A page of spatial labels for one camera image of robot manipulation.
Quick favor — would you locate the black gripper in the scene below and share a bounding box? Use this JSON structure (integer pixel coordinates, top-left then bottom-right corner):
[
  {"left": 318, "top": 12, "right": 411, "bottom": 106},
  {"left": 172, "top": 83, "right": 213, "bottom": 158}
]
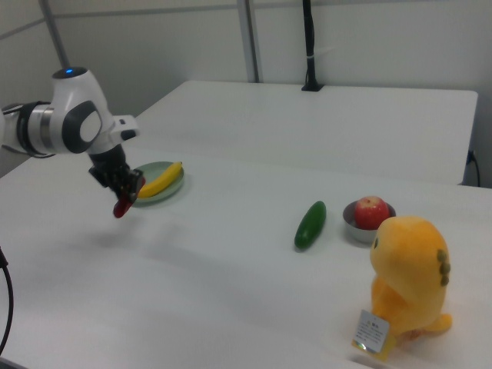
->
[{"left": 88, "top": 142, "right": 146, "bottom": 204}]

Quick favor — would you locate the red chili pepper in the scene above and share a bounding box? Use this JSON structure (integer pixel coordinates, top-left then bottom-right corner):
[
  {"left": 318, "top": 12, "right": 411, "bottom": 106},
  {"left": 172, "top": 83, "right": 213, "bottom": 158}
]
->
[{"left": 112, "top": 177, "right": 147, "bottom": 220}]

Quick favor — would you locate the pale green plastic plate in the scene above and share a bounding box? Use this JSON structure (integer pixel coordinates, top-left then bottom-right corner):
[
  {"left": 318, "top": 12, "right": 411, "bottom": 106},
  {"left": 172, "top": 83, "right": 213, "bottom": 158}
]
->
[{"left": 128, "top": 161, "right": 185, "bottom": 208}]

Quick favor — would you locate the yellow banana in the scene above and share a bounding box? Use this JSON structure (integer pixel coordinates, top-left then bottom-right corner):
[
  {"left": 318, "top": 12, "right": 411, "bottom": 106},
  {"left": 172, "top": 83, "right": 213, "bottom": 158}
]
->
[{"left": 137, "top": 161, "right": 184, "bottom": 199}]

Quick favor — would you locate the green cucumber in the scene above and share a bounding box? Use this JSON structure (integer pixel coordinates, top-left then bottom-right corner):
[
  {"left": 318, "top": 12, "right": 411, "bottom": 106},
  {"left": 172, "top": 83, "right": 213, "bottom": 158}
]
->
[{"left": 294, "top": 200, "right": 327, "bottom": 251}]

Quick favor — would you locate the silver metal bowl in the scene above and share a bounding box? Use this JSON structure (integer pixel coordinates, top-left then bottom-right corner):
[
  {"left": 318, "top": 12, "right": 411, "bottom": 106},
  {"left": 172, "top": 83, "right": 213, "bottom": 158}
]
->
[{"left": 342, "top": 200, "right": 397, "bottom": 244}]

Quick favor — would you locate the red apple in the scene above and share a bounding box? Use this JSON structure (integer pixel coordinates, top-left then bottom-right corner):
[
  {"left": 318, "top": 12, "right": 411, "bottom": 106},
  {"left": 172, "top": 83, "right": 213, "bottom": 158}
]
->
[{"left": 353, "top": 195, "right": 391, "bottom": 231}]

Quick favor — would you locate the white paper tag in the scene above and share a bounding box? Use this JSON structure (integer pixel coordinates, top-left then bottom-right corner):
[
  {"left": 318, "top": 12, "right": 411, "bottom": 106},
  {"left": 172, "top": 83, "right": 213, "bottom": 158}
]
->
[{"left": 351, "top": 308, "right": 391, "bottom": 354}]

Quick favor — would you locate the orange plush toy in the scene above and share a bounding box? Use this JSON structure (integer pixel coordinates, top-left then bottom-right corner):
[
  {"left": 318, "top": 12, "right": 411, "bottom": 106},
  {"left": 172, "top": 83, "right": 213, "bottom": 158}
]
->
[{"left": 368, "top": 214, "right": 454, "bottom": 349}]

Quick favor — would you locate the black hanging cable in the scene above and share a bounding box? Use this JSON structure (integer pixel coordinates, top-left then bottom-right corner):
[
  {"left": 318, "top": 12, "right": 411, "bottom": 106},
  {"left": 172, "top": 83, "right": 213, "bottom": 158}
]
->
[{"left": 0, "top": 245, "right": 15, "bottom": 349}]

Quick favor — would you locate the silver aluminium frame post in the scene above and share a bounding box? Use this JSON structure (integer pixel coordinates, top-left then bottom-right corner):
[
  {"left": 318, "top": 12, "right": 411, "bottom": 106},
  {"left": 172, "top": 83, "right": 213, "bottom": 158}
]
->
[{"left": 38, "top": 0, "right": 72, "bottom": 70}]

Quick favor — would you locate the grey partition post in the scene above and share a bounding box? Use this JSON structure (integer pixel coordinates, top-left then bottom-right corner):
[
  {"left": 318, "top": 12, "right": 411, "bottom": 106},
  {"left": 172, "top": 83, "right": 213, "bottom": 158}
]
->
[{"left": 235, "top": 0, "right": 265, "bottom": 84}]

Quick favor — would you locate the black camera stand pole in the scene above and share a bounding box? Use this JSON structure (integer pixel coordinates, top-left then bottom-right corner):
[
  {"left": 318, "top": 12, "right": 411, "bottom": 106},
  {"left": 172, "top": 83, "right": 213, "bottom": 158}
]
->
[{"left": 301, "top": 0, "right": 324, "bottom": 92}]

